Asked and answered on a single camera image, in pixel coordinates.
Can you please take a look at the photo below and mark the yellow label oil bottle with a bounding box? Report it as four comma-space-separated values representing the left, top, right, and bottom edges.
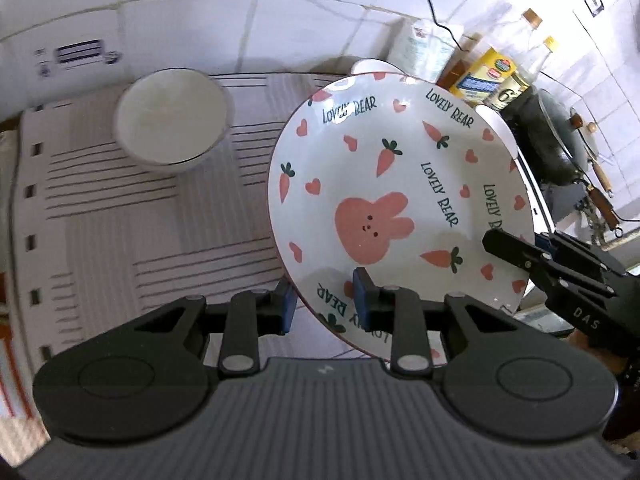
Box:
438, 8, 542, 105

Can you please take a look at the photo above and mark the black wok with lid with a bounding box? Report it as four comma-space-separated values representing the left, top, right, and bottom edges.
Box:
500, 86, 589, 186

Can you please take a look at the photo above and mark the black power cable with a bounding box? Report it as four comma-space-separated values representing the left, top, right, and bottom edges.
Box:
401, 0, 469, 53

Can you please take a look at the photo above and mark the white plastic bag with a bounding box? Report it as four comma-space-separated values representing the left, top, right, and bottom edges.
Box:
386, 18, 457, 84

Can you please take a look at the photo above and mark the white wall sticker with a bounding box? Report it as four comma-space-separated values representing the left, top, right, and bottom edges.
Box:
34, 39, 122, 78

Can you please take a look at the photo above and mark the lovely bear rabbit plate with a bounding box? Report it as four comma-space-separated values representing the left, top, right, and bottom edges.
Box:
268, 73, 534, 359

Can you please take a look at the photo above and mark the white bowl with dark rim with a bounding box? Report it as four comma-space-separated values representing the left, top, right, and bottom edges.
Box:
475, 104, 518, 159

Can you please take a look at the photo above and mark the clear vinegar bottle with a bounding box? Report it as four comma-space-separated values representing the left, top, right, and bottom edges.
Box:
483, 36, 556, 112

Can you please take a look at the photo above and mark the striped white table mat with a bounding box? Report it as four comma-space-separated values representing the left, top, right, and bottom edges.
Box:
9, 74, 330, 370

